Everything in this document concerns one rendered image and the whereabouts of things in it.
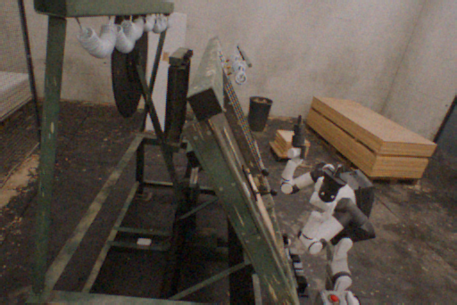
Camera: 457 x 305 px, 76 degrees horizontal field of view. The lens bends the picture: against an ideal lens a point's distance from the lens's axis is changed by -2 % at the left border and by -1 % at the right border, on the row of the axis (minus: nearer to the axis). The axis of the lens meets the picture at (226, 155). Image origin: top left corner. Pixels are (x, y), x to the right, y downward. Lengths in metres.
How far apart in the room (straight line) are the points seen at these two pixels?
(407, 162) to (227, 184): 4.70
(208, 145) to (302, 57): 6.48
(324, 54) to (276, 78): 1.27
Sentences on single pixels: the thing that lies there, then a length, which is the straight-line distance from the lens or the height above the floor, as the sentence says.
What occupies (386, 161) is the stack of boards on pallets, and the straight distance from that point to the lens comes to 5.36.
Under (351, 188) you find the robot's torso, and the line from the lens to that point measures 1.88.
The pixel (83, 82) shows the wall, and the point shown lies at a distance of 7.08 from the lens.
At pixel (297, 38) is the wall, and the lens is 7.33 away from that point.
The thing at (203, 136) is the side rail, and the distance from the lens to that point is 1.06.
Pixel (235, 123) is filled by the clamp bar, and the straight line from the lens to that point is 1.96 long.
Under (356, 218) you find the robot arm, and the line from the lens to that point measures 1.75.
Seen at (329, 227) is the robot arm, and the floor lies 1.23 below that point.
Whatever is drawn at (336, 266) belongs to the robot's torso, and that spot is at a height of 0.73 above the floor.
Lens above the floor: 2.19
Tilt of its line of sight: 26 degrees down
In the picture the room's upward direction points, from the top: 9 degrees clockwise
